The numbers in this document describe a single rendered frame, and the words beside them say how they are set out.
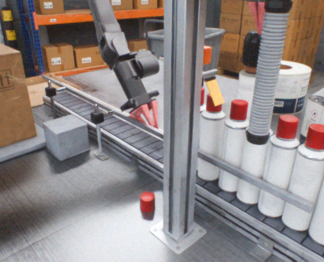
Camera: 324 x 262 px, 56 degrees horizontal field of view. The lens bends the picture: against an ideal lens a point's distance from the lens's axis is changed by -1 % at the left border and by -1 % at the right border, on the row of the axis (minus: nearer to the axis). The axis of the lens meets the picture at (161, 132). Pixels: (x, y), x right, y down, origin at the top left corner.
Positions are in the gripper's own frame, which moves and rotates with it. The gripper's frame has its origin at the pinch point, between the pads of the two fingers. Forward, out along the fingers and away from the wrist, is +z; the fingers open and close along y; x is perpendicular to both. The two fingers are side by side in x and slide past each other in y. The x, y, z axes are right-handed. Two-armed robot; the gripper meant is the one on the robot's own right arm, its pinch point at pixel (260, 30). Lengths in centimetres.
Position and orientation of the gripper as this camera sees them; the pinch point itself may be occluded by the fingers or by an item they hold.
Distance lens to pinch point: 80.1
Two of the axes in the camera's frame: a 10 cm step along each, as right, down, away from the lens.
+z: 0.2, 8.9, 4.6
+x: -7.2, 3.3, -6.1
